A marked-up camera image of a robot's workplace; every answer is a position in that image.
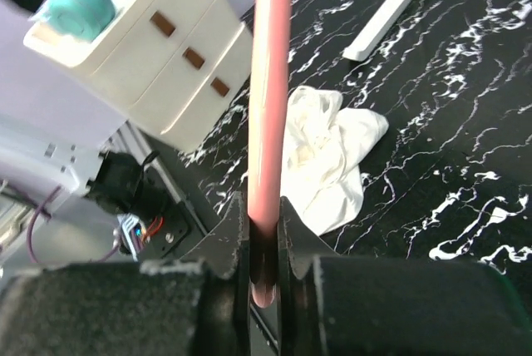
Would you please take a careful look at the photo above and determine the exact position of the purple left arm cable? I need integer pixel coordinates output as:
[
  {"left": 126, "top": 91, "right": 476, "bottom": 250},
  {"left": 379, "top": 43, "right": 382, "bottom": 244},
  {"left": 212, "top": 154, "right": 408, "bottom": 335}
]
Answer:
[{"left": 27, "top": 187, "right": 121, "bottom": 264}]

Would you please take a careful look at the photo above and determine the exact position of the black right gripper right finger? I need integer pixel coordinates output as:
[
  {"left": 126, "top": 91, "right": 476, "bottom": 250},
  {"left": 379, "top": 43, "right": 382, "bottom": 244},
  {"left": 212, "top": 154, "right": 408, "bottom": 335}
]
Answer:
[{"left": 278, "top": 199, "right": 531, "bottom": 355}]

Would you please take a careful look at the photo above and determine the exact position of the white clothes rack foot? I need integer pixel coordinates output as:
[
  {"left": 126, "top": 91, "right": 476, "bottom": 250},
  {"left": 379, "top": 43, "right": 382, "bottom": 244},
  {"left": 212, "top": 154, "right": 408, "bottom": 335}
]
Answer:
[{"left": 342, "top": 0, "right": 413, "bottom": 62}]

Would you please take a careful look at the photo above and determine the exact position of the white tank top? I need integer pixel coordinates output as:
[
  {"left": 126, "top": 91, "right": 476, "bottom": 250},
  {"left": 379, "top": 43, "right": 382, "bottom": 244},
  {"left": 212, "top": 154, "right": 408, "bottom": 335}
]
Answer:
[{"left": 281, "top": 86, "right": 389, "bottom": 235}]

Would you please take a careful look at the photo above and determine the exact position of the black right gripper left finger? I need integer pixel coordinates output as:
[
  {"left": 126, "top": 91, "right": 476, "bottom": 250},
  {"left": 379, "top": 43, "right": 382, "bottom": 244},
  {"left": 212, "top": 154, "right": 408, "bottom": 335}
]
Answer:
[{"left": 1, "top": 192, "right": 249, "bottom": 355}]

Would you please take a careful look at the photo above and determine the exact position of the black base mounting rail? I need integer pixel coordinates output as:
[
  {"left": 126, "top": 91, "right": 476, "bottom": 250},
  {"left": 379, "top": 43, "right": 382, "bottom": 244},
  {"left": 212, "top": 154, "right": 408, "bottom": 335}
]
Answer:
[{"left": 86, "top": 123, "right": 221, "bottom": 261}]

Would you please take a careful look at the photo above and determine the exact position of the white drawer storage box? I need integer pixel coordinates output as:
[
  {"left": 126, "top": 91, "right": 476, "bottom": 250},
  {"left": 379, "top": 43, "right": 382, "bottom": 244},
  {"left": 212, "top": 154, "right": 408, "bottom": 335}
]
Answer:
[{"left": 23, "top": 0, "right": 253, "bottom": 152}]

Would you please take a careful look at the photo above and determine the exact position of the pink hanger with metal hook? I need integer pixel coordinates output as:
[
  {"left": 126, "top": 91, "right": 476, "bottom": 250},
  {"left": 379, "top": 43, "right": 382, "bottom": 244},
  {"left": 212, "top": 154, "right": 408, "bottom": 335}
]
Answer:
[{"left": 247, "top": 0, "right": 292, "bottom": 308}]

